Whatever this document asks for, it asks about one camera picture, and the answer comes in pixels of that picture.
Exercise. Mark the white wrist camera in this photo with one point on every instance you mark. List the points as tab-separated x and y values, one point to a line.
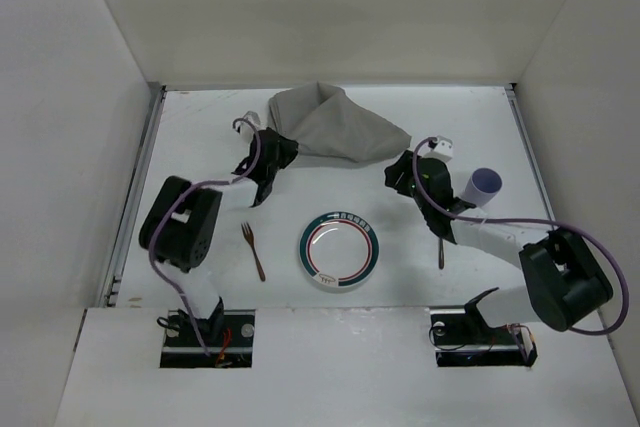
440	148
247	125

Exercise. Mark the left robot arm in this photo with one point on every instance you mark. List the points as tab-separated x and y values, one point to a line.
177	232

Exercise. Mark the grey cloth napkin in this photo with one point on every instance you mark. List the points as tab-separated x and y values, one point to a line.
325	122

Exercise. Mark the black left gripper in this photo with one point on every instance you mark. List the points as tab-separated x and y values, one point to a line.
279	148

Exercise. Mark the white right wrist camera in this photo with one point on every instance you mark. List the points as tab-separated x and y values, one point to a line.
440	148

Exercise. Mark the white plate with coloured rim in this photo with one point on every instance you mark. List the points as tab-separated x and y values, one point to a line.
338	250

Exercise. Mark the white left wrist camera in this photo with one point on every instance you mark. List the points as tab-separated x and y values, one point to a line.
247	125

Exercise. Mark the brown wooden fork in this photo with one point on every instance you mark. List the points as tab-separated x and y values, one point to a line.
248	235

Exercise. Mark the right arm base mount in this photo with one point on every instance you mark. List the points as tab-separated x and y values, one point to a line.
462	338

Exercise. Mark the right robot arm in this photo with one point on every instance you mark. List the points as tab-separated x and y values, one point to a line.
563	282

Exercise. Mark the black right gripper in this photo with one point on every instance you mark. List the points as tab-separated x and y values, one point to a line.
401	177

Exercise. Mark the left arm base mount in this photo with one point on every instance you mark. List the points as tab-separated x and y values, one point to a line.
223	341

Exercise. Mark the lilac cup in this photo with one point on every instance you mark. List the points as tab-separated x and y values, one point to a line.
483	185

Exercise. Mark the brown wooden spoon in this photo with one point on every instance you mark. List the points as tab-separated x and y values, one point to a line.
441	254

